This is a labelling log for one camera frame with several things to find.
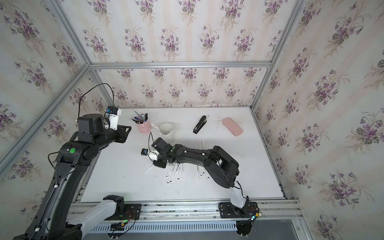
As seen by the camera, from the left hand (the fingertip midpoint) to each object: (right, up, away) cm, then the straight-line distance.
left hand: (129, 127), depth 67 cm
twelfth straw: (+3, -26, +19) cm, 32 cm away
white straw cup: (+12, -4, +33) cm, 35 cm away
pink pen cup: (-3, -1, +32) cm, 32 cm away
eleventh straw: (+24, -28, +19) cm, 41 cm away
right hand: (+8, -19, +19) cm, 28 cm away
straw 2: (+18, -31, +16) cm, 39 cm away
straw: (+32, -28, +19) cm, 46 cm away
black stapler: (+35, 0, +39) cm, 52 cm away
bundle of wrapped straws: (+9, -3, +21) cm, 24 cm away
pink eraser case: (+58, -1, +41) cm, 72 cm away
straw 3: (+16, -28, +18) cm, 37 cm away
